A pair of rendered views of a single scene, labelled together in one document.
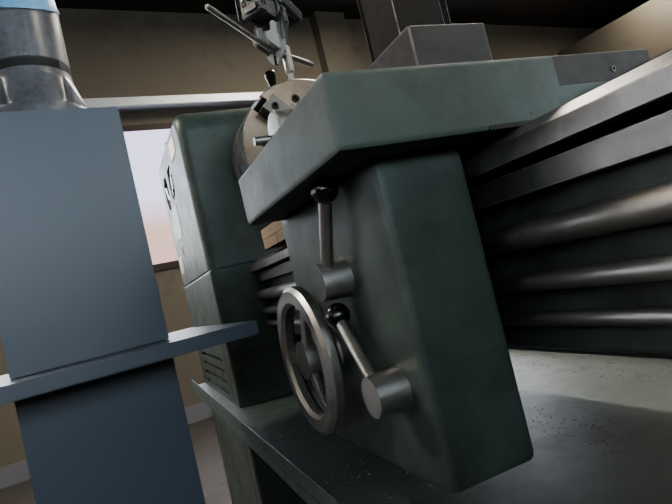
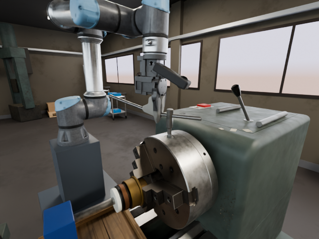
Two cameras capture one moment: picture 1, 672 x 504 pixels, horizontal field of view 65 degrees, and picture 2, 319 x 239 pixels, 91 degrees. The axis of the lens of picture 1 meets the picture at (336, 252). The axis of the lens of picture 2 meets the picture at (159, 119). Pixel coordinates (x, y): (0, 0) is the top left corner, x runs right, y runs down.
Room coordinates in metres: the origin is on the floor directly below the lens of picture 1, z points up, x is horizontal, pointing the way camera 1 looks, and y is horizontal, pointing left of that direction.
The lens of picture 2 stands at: (1.08, -0.46, 1.43)
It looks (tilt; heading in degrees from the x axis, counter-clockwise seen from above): 16 degrees down; 77
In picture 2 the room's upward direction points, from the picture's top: straight up
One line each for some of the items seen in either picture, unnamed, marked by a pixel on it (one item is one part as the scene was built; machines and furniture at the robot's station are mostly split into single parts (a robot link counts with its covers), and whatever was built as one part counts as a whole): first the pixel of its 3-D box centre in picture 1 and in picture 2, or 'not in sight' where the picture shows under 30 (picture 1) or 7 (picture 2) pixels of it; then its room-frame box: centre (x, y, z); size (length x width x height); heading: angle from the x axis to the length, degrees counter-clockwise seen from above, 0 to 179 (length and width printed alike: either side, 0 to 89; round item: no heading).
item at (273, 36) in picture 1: (273, 40); (150, 109); (1.16, 0.03, 1.33); 0.06 x 0.03 x 0.09; 145
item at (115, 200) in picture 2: not in sight; (95, 208); (0.99, -0.08, 1.08); 0.13 x 0.07 x 0.07; 23
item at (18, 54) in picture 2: not in sight; (17, 75); (-2.23, 5.64, 1.46); 0.95 x 0.79 x 2.92; 119
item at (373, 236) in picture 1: (365, 318); not in sight; (0.54, -0.01, 0.73); 0.27 x 0.12 x 0.27; 23
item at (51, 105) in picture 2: not in sight; (65, 107); (-1.19, 6.29, 0.22); 1.23 x 0.82 x 0.43; 29
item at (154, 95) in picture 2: (277, 22); (156, 96); (1.18, 0.01, 1.37); 0.05 x 0.02 x 0.09; 55
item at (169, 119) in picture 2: (289, 70); (169, 125); (1.22, 0.01, 1.28); 0.02 x 0.02 x 0.12
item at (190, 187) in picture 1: (259, 199); (226, 149); (1.59, 0.19, 1.06); 0.59 x 0.48 x 0.39; 23
